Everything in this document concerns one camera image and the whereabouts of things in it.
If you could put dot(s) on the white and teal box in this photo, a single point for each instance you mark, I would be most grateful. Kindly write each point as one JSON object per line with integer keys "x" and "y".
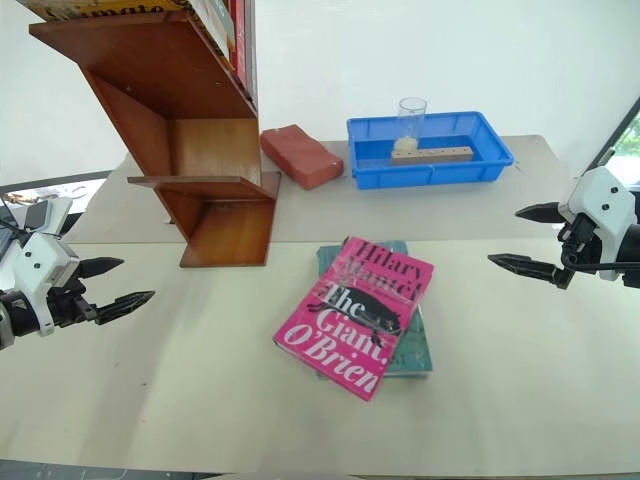
{"x": 215, "y": 25}

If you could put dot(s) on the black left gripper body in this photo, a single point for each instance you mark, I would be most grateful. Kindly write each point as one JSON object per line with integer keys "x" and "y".
{"x": 70, "y": 302}

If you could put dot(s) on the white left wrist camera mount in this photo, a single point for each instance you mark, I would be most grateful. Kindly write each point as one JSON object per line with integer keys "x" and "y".
{"x": 37, "y": 262}

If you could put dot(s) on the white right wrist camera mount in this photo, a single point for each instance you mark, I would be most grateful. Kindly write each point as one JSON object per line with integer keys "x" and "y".
{"x": 607, "y": 200}

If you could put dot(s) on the teal paperback book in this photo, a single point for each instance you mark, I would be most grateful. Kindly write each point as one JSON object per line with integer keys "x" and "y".
{"x": 417, "y": 350}

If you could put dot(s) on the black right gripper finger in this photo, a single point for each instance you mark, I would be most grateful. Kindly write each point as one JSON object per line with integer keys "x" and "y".
{"x": 540, "y": 214}
{"x": 530, "y": 267}

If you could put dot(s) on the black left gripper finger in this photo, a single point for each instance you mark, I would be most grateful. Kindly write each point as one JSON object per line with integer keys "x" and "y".
{"x": 125, "y": 305}
{"x": 102, "y": 266}

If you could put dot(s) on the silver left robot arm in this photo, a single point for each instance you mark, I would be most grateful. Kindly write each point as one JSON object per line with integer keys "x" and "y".
{"x": 12, "y": 320}

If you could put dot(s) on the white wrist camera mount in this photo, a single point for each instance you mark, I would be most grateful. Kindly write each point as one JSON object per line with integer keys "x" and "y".
{"x": 37, "y": 262}
{"x": 607, "y": 200}

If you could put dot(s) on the red box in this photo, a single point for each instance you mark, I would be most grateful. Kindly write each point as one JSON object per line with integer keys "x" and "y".
{"x": 240, "y": 35}

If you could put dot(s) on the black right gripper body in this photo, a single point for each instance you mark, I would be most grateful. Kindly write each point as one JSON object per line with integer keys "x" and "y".
{"x": 580, "y": 240}

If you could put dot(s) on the grey box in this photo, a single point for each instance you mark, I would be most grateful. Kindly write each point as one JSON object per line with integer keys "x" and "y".
{"x": 251, "y": 50}

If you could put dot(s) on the blue plastic bin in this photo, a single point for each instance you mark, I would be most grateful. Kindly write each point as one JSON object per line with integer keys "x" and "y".
{"x": 430, "y": 172}

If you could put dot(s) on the pink paperback book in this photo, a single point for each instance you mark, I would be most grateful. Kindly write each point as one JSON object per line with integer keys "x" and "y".
{"x": 350, "y": 320}

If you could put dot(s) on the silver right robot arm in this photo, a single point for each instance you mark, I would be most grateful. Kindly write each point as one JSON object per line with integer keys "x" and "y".
{"x": 631, "y": 240}

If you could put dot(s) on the brown wooden bookshelf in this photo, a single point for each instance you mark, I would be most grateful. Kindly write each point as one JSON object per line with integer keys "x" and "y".
{"x": 170, "y": 75}

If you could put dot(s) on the wooden block with holes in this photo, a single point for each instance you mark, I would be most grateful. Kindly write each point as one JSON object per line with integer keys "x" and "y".
{"x": 435, "y": 155}

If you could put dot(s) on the red brick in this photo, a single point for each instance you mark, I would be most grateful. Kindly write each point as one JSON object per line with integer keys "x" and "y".
{"x": 300, "y": 155}

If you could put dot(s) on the window with dark frame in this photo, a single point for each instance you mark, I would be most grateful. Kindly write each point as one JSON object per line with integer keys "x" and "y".
{"x": 625, "y": 140}

